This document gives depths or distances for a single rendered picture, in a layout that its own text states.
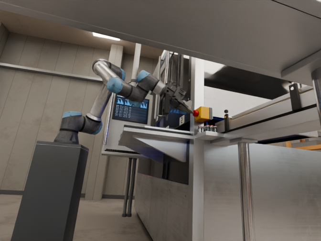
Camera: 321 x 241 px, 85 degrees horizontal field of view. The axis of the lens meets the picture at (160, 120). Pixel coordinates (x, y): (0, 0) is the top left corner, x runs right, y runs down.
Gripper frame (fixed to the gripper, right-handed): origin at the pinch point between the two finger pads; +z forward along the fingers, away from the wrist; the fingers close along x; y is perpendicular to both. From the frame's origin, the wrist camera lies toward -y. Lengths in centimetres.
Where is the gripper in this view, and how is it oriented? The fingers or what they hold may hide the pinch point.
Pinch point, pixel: (190, 112)
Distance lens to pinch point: 99.4
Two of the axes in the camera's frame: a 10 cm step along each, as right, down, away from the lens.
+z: 8.4, 5.3, 1.0
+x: -2.7, 2.4, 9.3
